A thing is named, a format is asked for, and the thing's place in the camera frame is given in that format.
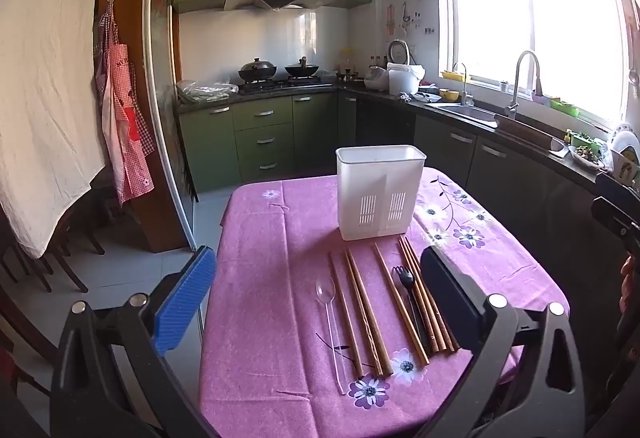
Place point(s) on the person right hand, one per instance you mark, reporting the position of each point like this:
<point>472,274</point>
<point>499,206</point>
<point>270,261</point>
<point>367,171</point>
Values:
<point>627,286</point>

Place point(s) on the small chrome faucet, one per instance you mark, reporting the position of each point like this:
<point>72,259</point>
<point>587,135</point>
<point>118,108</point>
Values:
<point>466,96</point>

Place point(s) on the white plastic utensil holder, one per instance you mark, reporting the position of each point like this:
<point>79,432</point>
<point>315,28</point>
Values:
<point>377,187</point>

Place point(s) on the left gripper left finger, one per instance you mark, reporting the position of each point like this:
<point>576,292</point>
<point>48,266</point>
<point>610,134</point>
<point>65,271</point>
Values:
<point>89,397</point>

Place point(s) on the clear plastic bag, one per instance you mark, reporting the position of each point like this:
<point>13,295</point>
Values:
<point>206,91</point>

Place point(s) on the black lidded wok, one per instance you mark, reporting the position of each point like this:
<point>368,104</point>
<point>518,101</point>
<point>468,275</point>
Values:
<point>257,71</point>

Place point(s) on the black wok with handle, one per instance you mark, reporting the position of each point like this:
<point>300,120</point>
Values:
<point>302,69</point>

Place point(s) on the clear plastic spoon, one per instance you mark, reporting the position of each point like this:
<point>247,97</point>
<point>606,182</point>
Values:
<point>325,294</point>

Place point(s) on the red checkered apron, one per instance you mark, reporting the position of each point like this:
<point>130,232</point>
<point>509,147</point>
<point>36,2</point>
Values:
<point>127,138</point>

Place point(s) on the plate of vegetables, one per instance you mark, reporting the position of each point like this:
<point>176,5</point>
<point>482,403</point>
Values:
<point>586,150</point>

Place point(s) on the white rice cooker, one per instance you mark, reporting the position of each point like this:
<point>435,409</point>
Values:
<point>377,79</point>

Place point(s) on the purple floral tablecloth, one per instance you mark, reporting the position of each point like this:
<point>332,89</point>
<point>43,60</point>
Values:
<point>266,368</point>

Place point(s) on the white hanging cloth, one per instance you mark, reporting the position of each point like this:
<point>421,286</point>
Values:
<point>51,141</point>

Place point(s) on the green lower cabinets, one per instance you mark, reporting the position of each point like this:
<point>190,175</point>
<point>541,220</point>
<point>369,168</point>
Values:
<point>261,139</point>

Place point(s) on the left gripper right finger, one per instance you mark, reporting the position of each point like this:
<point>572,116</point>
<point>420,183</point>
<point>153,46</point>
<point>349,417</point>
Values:
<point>523,379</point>

